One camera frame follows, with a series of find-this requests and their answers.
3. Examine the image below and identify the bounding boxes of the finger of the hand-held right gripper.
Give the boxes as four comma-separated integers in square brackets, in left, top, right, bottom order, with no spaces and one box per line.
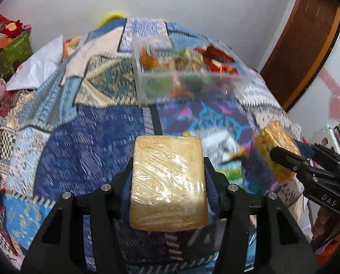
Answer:
[297,140,340,175]
[269,146,340,182]

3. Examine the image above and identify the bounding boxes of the white plastic object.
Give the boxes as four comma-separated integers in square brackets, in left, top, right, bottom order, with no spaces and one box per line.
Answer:
[310,123,340,156]

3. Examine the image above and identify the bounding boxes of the orange printed cloth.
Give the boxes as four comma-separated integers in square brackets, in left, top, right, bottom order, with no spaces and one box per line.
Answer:
[63,37,83,55]

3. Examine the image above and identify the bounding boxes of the pink heart wall sticker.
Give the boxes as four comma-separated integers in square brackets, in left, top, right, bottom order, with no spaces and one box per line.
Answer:
[318,68,340,121]

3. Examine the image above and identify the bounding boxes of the clear cookie packet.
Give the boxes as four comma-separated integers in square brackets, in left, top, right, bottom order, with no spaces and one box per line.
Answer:
[139,46,162,69]

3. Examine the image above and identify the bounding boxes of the clear plastic container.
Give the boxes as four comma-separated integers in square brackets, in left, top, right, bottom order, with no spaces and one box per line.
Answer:
[131,36,257,107]

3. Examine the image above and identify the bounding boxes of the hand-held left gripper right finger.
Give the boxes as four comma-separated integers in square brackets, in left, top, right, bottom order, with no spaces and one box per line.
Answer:
[203,157,322,274]

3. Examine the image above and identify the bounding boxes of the yellow foam arch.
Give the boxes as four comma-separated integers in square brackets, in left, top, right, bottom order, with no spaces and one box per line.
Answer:
[97,11,130,29]

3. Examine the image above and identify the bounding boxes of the white plastic bag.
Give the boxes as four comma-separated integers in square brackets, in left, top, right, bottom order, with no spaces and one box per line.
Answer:
[6,36,65,91]

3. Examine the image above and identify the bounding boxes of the person's right hand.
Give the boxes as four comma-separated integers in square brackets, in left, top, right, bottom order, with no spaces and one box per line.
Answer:
[312,205,340,252]

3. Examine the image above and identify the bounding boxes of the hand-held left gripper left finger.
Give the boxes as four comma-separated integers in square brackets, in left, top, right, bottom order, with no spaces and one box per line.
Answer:
[20,160,135,274]

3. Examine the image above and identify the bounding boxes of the puffed rice bar packet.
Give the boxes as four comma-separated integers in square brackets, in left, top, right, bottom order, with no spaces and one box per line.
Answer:
[251,120,303,185]

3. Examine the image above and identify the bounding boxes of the green pea packet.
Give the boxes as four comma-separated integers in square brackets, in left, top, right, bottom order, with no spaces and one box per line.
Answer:
[146,76,174,95]

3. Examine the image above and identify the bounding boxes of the brown wooden door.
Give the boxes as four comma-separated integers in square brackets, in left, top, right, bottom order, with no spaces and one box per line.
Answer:
[260,0,340,112]

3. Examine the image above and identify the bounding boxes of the green storage box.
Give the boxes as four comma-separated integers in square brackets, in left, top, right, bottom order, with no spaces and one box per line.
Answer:
[0,30,34,72]

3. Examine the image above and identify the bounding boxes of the brown fried snack packet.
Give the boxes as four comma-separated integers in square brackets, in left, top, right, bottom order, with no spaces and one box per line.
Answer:
[170,56,199,72]

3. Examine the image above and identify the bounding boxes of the red orange snack packet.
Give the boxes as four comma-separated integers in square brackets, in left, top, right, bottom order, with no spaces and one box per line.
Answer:
[196,46,239,72]

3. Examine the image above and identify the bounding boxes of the tan cake block packet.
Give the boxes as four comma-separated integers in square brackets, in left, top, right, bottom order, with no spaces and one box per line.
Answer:
[129,135,209,232]

